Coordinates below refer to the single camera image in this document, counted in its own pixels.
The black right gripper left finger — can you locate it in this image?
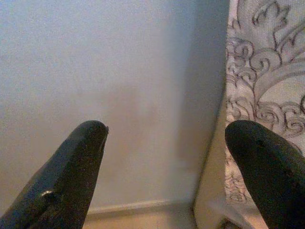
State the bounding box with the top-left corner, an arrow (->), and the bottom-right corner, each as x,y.
0,120 -> 110,229

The printed headboard with beige edge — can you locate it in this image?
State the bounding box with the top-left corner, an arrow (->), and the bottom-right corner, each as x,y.
192,0 -> 305,229

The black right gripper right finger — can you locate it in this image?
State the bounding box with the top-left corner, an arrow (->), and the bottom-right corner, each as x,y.
224,119 -> 305,229

